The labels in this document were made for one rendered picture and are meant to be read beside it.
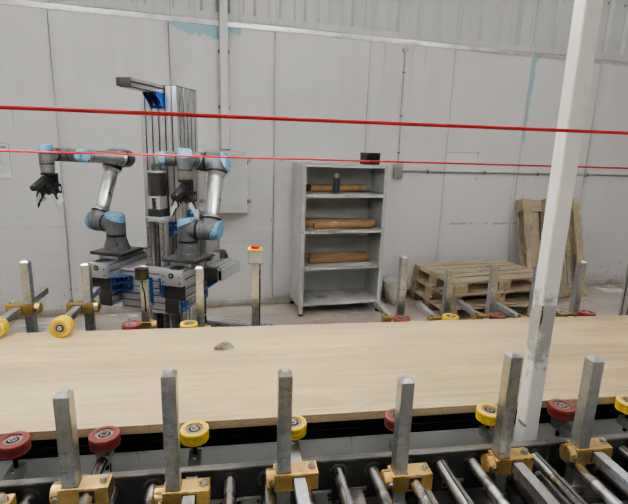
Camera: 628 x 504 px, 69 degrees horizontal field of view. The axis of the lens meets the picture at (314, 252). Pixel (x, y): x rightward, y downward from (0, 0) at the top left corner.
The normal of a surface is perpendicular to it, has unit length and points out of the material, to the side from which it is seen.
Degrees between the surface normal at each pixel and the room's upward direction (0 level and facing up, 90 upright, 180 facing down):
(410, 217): 90
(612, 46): 90
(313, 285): 90
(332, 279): 90
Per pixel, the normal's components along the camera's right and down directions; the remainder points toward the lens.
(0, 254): 0.26, 0.22
